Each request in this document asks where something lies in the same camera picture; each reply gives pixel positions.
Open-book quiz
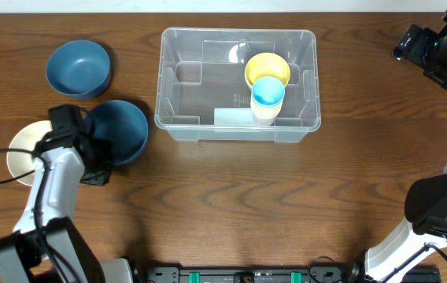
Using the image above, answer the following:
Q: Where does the cream cup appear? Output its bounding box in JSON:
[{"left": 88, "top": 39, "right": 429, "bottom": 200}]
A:
[{"left": 252, "top": 108, "right": 280, "bottom": 119}]

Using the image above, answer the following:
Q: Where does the clear plastic storage container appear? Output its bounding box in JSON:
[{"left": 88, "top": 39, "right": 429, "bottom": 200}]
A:
[{"left": 154, "top": 28, "right": 321, "bottom": 143}]

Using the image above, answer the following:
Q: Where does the light blue cup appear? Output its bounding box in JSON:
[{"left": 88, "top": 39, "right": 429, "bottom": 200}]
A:
[{"left": 252, "top": 76, "right": 286, "bottom": 107}]

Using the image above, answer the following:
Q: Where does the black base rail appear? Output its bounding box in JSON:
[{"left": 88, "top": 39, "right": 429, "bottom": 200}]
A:
[{"left": 144, "top": 266, "right": 442, "bottom": 283}]

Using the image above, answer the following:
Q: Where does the pink cup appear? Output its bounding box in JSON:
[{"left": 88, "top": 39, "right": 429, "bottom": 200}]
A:
[{"left": 253, "top": 116, "right": 276, "bottom": 127}]

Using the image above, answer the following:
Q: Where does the large cream bowl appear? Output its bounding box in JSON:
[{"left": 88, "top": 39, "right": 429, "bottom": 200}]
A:
[{"left": 6, "top": 119, "right": 54, "bottom": 186}]

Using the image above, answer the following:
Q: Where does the dark blue bowl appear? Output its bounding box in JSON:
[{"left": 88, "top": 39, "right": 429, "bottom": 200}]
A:
[
  {"left": 46, "top": 40, "right": 112, "bottom": 100},
  {"left": 84, "top": 100, "right": 149, "bottom": 166}
]

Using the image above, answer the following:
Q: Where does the yellow small bowl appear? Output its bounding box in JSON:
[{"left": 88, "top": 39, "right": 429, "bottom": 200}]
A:
[{"left": 244, "top": 53, "right": 291, "bottom": 89}]

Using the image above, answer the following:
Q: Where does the yellow cup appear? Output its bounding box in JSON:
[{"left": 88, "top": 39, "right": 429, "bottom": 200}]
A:
[{"left": 250, "top": 100, "right": 283, "bottom": 110}]

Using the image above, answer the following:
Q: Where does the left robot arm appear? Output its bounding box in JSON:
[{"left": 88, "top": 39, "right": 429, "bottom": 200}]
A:
[{"left": 0, "top": 126, "right": 136, "bottom": 282}]

